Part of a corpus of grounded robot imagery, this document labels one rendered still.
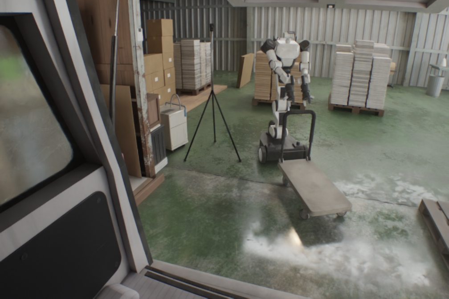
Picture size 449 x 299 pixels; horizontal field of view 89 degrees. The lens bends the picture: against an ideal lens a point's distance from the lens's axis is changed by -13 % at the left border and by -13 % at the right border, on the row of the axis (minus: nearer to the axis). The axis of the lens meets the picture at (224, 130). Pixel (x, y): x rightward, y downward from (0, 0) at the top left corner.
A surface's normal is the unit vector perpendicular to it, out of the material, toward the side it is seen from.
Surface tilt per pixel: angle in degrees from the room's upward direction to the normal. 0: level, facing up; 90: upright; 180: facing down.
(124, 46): 90
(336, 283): 0
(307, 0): 74
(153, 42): 90
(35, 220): 90
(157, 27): 90
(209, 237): 0
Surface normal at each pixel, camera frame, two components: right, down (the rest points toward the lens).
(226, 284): 0.00, -0.93
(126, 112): -0.33, 0.34
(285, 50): 0.07, 0.57
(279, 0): -0.32, 0.07
